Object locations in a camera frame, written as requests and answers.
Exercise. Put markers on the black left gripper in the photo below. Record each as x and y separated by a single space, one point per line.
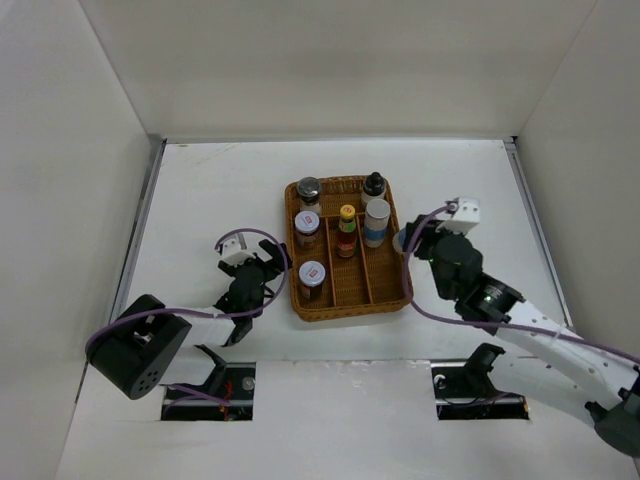
274 252

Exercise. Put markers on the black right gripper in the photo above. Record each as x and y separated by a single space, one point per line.
428 227

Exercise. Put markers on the blue-label white granule bottle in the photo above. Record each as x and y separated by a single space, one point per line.
376 220

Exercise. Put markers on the white-lid brown spice jar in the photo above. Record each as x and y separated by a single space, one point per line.
311 275

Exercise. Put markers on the orange-label spice jar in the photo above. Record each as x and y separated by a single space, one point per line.
306 225

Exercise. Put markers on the black-cap glass salt bottle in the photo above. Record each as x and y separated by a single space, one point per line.
373 187

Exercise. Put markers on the red ketchup bottle yellow cap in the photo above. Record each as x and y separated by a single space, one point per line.
347 236

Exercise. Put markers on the clear-cap salt grinder bottle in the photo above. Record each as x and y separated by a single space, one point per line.
309 191

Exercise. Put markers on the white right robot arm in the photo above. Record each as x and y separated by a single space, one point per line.
595 384

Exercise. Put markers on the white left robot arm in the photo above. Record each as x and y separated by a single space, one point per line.
135 351

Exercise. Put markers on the brown wicker divided basket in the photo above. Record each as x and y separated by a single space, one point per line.
369 282

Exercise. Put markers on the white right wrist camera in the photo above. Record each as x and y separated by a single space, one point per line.
465 214

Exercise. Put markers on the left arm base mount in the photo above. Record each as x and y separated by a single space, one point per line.
225 395

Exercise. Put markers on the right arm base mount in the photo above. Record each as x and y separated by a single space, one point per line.
464 392

